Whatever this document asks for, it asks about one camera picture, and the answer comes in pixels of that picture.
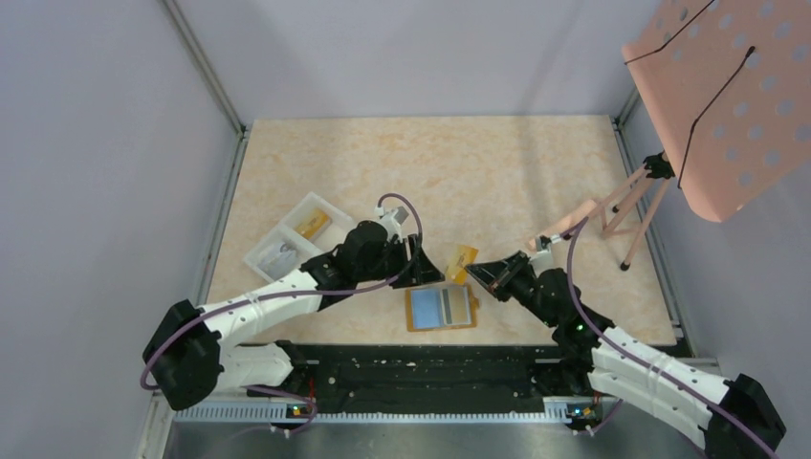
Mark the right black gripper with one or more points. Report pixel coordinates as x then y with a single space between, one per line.
494 273

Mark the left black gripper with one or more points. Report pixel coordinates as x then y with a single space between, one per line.
423 272

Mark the gold VIP card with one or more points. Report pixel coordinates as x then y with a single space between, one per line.
461 257

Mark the beige card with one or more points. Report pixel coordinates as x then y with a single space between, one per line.
456 309

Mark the tan leather card holder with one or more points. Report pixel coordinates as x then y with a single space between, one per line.
423 310

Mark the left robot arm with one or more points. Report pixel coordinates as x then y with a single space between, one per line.
199 350

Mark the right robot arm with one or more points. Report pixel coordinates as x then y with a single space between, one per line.
722 417

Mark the silver card in tray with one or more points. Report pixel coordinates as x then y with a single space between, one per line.
278 259

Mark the white divided plastic tray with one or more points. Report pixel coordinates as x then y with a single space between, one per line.
285 231

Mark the pink tripod stand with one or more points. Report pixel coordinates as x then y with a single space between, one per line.
612 210

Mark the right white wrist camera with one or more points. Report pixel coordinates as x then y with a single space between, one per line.
544 243

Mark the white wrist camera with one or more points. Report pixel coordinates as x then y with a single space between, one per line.
391 219
544 243

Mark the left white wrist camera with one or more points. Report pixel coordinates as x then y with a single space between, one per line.
391 219

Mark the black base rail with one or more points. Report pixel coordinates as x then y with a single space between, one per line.
440 380

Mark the aluminium frame rail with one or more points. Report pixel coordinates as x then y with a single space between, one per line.
202 64

